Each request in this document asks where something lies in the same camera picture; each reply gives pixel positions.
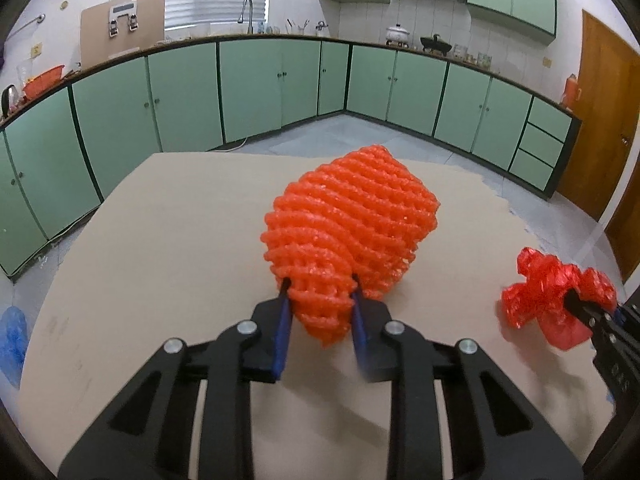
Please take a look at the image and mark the row of green base cabinets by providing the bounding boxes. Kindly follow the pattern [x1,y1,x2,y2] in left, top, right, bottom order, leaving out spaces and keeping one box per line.
[0,36,584,282]

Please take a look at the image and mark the cardboard board with clips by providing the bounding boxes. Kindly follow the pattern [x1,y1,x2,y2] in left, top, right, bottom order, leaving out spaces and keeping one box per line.
[80,0,167,69]

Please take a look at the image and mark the red plastic bag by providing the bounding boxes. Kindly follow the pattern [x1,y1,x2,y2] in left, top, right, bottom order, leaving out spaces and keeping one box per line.
[501,247,619,351]

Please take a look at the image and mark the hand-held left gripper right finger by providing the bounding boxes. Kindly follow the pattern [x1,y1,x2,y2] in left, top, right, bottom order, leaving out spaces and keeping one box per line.
[349,274,584,480]

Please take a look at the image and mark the orange plastic basket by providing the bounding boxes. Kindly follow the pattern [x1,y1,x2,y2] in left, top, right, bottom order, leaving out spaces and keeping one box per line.
[22,64,66,101]

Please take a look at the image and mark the electric kettle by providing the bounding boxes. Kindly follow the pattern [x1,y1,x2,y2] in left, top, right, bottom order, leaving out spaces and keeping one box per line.
[0,85,22,119]

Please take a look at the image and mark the group of glass jars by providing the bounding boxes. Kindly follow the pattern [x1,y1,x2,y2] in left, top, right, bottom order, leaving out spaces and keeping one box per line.
[452,45,494,69]

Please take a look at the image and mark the dark kitchen countertop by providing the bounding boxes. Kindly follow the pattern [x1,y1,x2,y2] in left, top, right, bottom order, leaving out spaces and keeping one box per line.
[0,33,584,132]

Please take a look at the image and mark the plain wooden door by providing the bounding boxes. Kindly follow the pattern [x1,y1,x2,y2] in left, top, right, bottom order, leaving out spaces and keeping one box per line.
[602,180,640,282]

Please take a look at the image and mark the wooden door with handle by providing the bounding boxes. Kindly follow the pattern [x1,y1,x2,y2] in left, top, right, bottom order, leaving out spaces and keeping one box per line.
[555,9,640,222]

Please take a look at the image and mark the black wok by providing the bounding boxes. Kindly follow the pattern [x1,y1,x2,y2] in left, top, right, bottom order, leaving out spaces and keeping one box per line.
[419,33,454,56]

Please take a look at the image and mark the chrome faucet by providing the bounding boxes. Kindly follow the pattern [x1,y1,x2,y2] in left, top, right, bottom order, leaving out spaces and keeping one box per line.
[237,0,255,35]

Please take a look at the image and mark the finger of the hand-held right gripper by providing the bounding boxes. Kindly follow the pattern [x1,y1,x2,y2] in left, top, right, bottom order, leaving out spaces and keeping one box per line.
[564,289,614,344]

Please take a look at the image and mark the orange thermos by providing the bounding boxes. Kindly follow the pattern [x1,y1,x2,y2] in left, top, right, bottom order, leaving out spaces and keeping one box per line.
[562,74,584,110]

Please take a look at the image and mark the blue plastic bag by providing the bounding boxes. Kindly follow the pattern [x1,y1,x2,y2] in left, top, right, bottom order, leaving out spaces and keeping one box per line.
[0,306,27,391]

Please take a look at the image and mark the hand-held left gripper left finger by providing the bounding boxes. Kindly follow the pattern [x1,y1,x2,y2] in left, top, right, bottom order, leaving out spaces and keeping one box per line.
[59,279,292,480]

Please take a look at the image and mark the utensil rack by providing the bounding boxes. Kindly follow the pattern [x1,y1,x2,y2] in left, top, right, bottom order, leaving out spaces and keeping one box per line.
[284,17,331,36]

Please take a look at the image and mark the orange foam net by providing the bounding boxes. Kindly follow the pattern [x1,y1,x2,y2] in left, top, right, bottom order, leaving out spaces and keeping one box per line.
[261,143,441,350]

